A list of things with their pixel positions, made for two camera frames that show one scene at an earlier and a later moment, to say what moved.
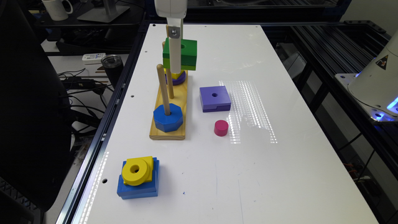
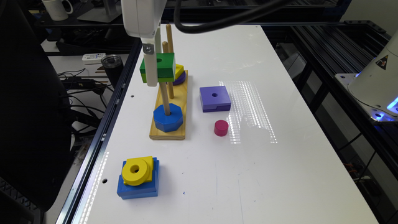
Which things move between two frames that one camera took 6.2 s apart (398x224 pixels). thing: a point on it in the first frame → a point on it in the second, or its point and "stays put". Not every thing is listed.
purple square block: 215,99 stays put
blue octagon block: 170,122 stays put
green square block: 188,54 → 165,68
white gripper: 174,10 → 142,18
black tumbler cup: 113,65 stays put
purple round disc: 179,80 stays put
